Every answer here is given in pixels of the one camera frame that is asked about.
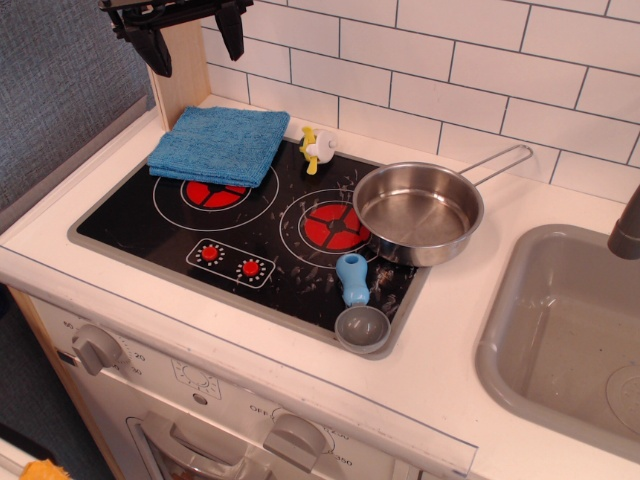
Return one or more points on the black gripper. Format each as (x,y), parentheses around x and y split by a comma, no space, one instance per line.
(138,22)

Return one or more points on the blue grey toy ladle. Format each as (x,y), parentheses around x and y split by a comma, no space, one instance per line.
(360,328)

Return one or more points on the left red stove knob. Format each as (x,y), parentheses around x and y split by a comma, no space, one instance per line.
(209,254)

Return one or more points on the red stove knob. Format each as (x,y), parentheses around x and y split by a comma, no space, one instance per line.
(251,269)
(209,254)

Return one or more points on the right red stove knob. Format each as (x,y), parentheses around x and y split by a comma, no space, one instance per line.
(251,269)

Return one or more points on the blue folded cloth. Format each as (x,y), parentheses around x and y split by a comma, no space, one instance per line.
(219,145)

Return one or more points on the yellow white toy whisk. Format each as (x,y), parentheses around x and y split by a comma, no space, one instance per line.
(318,147)

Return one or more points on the black toy stovetop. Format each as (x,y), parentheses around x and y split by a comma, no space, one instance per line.
(295,225)

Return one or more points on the stainless steel pan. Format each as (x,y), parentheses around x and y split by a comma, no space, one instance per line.
(422,214)

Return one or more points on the grey left oven knob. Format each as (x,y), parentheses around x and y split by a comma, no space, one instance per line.
(95,348)

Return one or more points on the grey oven knob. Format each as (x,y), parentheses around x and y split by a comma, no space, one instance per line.
(95,348)
(296,441)

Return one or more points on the white toy oven front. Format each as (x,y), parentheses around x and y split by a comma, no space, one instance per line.
(161,418)

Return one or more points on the grey right oven knob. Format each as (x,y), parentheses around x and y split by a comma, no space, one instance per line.
(296,441)

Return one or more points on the orange object at corner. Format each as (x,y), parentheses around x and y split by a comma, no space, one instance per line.
(43,470)

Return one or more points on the grey sink basin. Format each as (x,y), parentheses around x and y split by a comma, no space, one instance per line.
(561,343)

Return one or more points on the grey faucet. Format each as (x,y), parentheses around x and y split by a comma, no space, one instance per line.
(624,239)

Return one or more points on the wooden side post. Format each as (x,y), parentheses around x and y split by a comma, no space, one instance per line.
(189,83)

